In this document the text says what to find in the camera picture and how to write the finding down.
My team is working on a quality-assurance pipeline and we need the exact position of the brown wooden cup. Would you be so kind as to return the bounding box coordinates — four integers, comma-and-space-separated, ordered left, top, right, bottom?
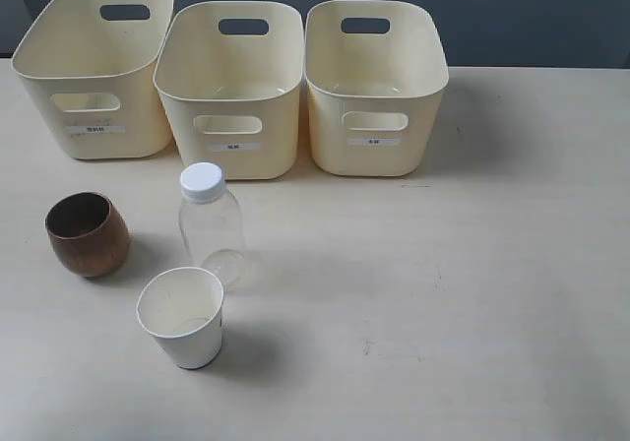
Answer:
45, 192, 131, 278

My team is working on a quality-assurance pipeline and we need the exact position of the cream plastic bin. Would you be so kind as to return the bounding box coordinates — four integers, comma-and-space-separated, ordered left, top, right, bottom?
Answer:
304, 0, 449, 176
12, 0, 174, 160
154, 1, 304, 180

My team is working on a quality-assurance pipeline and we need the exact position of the middle cream plastic bin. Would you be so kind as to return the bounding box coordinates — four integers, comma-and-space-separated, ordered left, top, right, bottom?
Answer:
154, 1, 304, 180

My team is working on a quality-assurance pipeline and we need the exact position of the clear bottle with white cap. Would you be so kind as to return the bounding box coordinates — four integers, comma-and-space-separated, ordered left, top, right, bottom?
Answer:
178, 162, 251, 289

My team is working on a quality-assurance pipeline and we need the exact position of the right cream plastic bin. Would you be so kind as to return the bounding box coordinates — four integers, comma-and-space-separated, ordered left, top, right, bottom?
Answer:
304, 0, 449, 176

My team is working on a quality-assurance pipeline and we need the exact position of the left cream plastic bin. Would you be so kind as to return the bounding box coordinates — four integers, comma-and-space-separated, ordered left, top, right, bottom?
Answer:
12, 0, 174, 160

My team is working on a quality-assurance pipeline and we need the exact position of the white paper cup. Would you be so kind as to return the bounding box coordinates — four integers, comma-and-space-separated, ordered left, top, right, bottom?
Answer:
136, 267, 224, 370

